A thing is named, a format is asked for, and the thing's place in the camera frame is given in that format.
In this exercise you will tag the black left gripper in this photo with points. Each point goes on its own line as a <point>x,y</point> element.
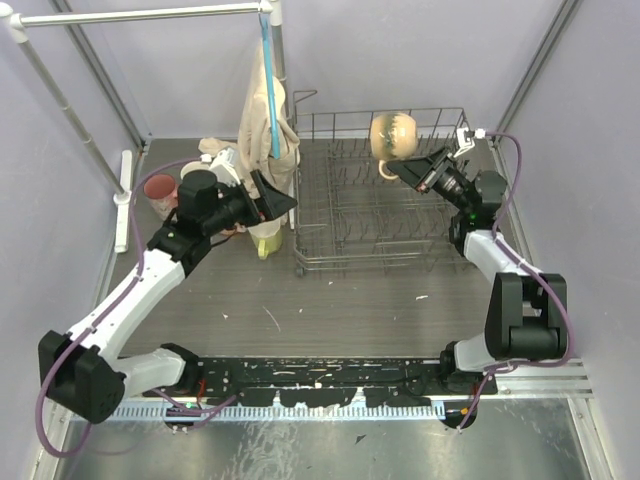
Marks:
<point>255,201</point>

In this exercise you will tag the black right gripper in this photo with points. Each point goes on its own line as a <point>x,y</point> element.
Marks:
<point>422,173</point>

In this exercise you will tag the yellow-green mug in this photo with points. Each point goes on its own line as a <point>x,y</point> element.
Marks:
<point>267,238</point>

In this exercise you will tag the beige round mug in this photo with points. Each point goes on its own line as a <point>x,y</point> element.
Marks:
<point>393,136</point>

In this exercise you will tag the light blue mug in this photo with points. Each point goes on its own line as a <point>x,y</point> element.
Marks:
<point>194,166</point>

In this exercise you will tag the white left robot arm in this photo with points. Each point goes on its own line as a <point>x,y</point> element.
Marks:
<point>82,370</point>

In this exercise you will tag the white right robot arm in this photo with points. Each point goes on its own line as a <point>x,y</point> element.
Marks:
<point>526,321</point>

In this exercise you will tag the beige cloth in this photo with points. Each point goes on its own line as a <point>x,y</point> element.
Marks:
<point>254,140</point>

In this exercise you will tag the blue clothes hanger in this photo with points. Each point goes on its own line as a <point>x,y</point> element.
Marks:
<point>268,21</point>

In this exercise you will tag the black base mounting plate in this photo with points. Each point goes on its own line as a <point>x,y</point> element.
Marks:
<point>324,382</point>

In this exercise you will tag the grey wire dish rack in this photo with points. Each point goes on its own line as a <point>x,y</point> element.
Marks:
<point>349,217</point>

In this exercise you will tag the slotted cable duct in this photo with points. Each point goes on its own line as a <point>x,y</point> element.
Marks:
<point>160,410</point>

